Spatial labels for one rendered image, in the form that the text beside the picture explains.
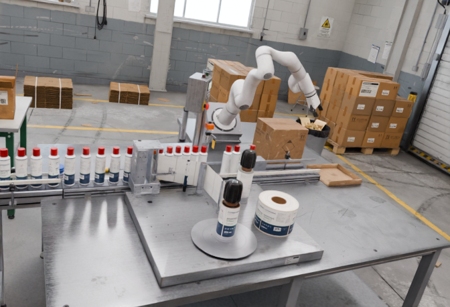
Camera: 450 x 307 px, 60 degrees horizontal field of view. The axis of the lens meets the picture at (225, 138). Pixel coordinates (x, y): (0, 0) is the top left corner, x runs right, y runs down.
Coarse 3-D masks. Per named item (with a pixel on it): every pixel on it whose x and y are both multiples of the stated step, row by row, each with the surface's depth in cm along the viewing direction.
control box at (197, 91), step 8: (192, 80) 214; (200, 80) 213; (208, 80) 218; (192, 88) 215; (200, 88) 214; (192, 96) 216; (200, 96) 215; (192, 104) 218; (200, 104) 217; (200, 112) 219
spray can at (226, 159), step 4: (228, 148) 235; (224, 152) 237; (228, 152) 236; (224, 156) 236; (228, 156) 236; (224, 160) 237; (228, 160) 237; (224, 164) 238; (228, 164) 238; (224, 168) 238; (228, 168) 240; (220, 172) 241; (224, 172) 239
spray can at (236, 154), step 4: (236, 148) 238; (232, 152) 239; (236, 152) 239; (232, 156) 240; (236, 156) 239; (232, 160) 240; (236, 160) 240; (232, 164) 241; (236, 164) 241; (232, 168) 241; (236, 168) 242; (228, 172) 244; (232, 172) 242
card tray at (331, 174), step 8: (312, 168) 291; (320, 168) 295; (328, 168) 298; (336, 168) 300; (344, 168) 295; (320, 176) 280; (328, 176) 283; (336, 176) 286; (344, 176) 288; (352, 176) 288; (328, 184) 267; (336, 184) 270; (344, 184) 274; (352, 184) 278
